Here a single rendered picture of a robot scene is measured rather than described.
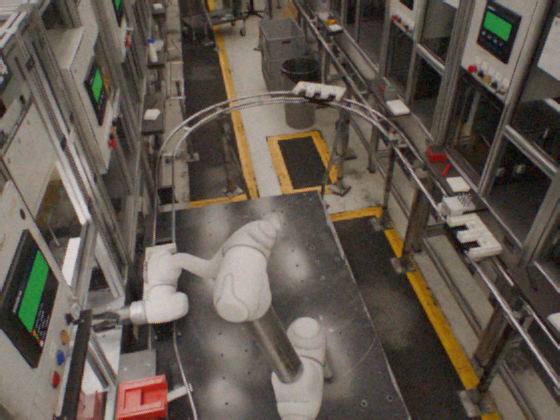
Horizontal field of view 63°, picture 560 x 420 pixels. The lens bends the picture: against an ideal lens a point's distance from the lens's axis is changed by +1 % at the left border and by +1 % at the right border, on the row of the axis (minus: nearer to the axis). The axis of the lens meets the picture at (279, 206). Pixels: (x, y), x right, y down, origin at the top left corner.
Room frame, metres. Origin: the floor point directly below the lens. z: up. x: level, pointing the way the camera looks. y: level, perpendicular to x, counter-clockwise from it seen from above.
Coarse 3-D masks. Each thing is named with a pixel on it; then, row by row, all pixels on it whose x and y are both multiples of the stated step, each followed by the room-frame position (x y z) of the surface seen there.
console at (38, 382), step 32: (0, 192) 0.82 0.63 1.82; (0, 224) 0.72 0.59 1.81; (32, 224) 0.84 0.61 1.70; (0, 256) 0.66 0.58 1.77; (0, 288) 0.61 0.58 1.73; (64, 288) 0.82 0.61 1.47; (0, 320) 0.55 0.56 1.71; (64, 320) 0.74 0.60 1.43; (0, 352) 0.51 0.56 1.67; (32, 352) 0.56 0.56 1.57; (64, 352) 0.67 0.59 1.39; (0, 384) 0.46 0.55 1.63; (32, 384) 0.52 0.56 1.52; (32, 416) 0.46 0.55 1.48
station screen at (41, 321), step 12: (36, 252) 0.75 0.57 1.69; (48, 264) 0.77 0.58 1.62; (24, 276) 0.67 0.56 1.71; (48, 276) 0.75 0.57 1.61; (24, 288) 0.64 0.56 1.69; (48, 288) 0.72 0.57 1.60; (48, 300) 0.70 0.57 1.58; (12, 312) 0.57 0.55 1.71; (36, 312) 0.63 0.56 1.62; (48, 312) 0.67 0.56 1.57; (24, 324) 0.58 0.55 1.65; (36, 324) 0.61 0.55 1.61; (48, 324) 0.65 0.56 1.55; (36, 336) 0.59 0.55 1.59
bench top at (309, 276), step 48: (144, 240) 1.80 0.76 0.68; (192, 240) 1.78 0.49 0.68; (288, 240) 1.74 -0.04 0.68; (336, 240) 1.73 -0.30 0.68; (192, 288) 1.44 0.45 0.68; (288, 288) 1.41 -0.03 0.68; (336, 288) 1.40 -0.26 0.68; (144, 336) 1.18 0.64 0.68; (192, 336) 1.17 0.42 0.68; (240, 336) 1.16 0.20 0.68; (336, 336) 1.13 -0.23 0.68; (192, 384) 0.94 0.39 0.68; (240, 384) 0.93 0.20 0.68; (336, 384) 0.91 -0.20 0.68; (384, 384) 0.90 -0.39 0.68
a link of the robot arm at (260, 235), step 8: (248, 224) 1.02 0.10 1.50; (256, 224) 1.00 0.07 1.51; (264, 224) 1.00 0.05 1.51; (272, 224) 1.02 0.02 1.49; (240, 232) 1.00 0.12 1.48; (248, 232) 0.98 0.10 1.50; (256, 232) 0.97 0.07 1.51; (264, 232) 0.97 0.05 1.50; (272, 232) 0.99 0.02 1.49; (232, 240) 0.98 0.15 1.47; (240, 240) 0.95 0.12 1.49; (248, 240) 0.95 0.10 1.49; (256, 240) 0.95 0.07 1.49; (264, 240) 0.95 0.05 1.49; (272, 240) 0.96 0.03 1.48; (224, 248) 1.01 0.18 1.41; (256, 248) 0.93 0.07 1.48; (264, 248) 0.94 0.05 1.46; (264, 256) 0.92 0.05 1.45
